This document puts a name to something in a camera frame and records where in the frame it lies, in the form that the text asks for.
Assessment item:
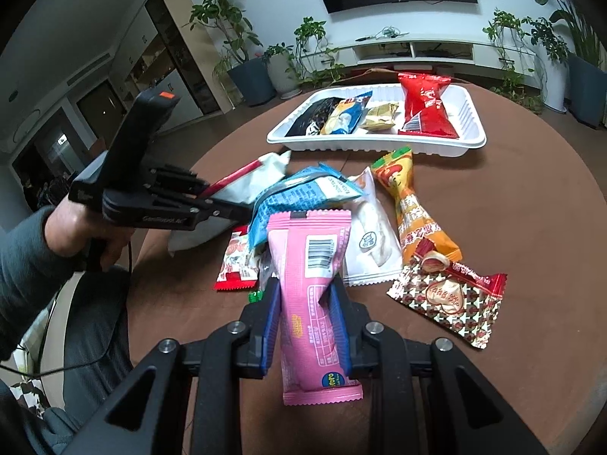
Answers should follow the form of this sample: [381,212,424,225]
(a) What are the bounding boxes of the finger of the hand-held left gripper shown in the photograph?
[189,198,253,229]
[153,164,210,198]

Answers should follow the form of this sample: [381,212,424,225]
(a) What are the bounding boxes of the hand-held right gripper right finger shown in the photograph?
[326,275,547,455]

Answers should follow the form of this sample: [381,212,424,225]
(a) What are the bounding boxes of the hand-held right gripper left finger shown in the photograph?
[61,277,285,455]

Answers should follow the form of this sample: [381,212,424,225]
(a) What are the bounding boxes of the pink snack packet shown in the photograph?
[267,209,365,407]

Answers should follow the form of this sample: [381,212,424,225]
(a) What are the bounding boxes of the small red cartoon packet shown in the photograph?
[213,225,259,291]

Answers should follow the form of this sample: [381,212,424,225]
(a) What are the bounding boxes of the white red striped packet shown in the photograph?
[168,151,293,253]

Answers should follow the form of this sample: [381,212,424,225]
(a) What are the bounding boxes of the light blue snack packet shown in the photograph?
[249,162,364,248]

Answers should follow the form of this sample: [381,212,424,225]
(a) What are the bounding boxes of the white translucent snack packet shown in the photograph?
[341,167,404,288]

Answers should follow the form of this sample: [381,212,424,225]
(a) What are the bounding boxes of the red checkered heart packet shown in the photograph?
[386,239,508,352]

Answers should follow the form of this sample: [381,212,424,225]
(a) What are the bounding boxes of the black snack packet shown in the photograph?
[286,97,343,138]

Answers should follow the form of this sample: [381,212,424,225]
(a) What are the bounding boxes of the orange green snack packet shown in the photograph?
[370,146,464,267]

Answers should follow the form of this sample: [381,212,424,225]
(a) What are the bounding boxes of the gold snack packet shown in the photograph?
[360,102,402,133]

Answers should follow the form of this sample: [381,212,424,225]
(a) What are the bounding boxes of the red snack packet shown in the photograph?
[397,71,461,140]

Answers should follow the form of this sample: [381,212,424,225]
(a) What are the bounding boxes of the white plastic tray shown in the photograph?
[266,83,488,158]

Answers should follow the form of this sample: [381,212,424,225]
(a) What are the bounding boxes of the person's left forearm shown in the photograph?
[0,204,92,362]

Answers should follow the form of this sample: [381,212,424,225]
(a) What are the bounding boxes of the person's left hand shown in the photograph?
[44,194,137,273]

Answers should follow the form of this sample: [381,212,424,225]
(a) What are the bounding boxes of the white storage cabinet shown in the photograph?
[111,0,225,134]

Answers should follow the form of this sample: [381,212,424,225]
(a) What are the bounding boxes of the leafy tree in blue pot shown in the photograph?
[190,0,277,108]

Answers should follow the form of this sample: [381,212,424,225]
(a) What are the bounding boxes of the plant in ribbed white pot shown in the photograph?
[262,43,302,100]

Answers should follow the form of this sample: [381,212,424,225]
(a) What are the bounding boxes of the person's grey trousers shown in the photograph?
[57,268,137,409]

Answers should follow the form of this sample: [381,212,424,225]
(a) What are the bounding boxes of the trailing vine plant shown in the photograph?
[293,16,348,89]

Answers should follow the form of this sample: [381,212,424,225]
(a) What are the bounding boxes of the black white checkered cloth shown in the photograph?
[0,378,49,414]

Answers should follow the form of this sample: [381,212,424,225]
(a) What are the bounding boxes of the white television cabinet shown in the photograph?
[332,37,538,80]

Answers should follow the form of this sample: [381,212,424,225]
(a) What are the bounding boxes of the hanging vine plant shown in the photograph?
[483,8,544,111]

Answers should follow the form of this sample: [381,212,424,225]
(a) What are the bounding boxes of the plant in tall white pot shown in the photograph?
[525,16,571,114]

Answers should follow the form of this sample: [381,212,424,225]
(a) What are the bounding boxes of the broad-leaf plant in blue pot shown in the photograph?
[521,0,607,130]

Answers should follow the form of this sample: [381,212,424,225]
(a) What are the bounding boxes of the white cable bundle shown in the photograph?
[355,25,411,43]

